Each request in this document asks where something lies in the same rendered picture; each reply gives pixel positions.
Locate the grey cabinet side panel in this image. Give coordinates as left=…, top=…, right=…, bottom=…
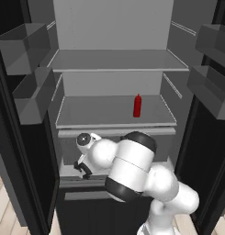
left=0, top=149, right=28, bottom=228

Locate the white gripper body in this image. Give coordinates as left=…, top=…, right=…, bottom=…
left=76, top=153, right=96, bottom=174

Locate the grey fridge shelf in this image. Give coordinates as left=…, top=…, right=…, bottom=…
left=55, top=94, right=178, bottom=129
left=47, top=49, right=190, bottom=73

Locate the red ketchup bottle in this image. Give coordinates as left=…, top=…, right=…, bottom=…
left=132, top=93, right=142, bottom=118

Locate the grey fridge interior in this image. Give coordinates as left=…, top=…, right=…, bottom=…
left=26, top=0, right=219, bottom=188

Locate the black freezer drawer front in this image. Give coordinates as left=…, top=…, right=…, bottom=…
left=56, top=185, right=179, bottom=235

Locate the black fridge door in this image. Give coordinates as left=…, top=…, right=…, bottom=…
left=0, top=0, right=61, bottom=235
left=174, top=0, right=225, bottom=235

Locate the grey freezer drawer handle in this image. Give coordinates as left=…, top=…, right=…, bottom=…
left=63, top=190, right=113, bottom=201

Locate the grey door bin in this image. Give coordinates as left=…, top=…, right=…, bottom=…
left=186, top=64, right=225, bottom=120
left=11, top=66, right=57, bottom=126
left=195, top=23, right=225, bottom=71
left=0, top=23, right=52, bottom=76

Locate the grey fridge drawer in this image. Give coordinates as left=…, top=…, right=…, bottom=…
left=58, top=155, right=176, bottom=188

